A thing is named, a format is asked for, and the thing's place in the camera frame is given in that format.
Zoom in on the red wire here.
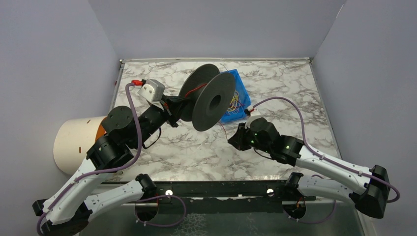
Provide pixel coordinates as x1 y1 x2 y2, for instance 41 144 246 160
184 83 229 141

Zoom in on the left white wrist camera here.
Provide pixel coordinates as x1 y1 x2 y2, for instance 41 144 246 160
137 79 165 109

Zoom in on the black cable spool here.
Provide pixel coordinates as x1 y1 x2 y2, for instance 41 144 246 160
179 64 236 132

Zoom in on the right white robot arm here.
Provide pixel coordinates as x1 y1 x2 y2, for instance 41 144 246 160
228 118 390 219

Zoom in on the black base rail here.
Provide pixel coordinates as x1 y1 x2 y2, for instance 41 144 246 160
133 180 316 218

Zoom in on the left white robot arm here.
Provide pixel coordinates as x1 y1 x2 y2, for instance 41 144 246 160
32 96 190 236

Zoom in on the bundle of coloured wires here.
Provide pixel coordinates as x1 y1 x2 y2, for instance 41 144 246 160
226 91 245 115

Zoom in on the blue plastic bin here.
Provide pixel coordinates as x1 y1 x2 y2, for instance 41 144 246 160
221 69 251 123

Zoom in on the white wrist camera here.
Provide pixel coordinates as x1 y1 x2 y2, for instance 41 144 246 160
245 105 262 128
137 79 165 109

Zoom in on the cream cylinder with orange lid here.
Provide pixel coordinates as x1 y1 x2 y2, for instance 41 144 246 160
53 116 106 175

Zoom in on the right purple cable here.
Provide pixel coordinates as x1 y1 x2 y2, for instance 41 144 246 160
252 96 401 204

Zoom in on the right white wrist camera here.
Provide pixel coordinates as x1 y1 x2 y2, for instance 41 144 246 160
245 105 262 128

